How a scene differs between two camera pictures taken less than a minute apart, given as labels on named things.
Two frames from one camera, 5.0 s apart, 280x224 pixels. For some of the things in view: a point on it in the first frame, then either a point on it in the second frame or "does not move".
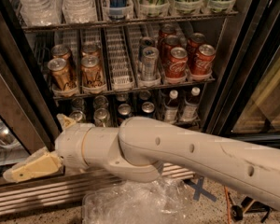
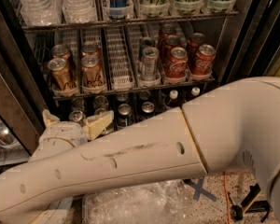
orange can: x=92 y=76 does not move
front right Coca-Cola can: x=203 y=61 does not move
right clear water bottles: x=78 y=4 does not move
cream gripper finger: x=65 y=121 → x=49 y=119
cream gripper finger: x=42 y=162 → x=98 y=122
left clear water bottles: x=40 y=5 does not move
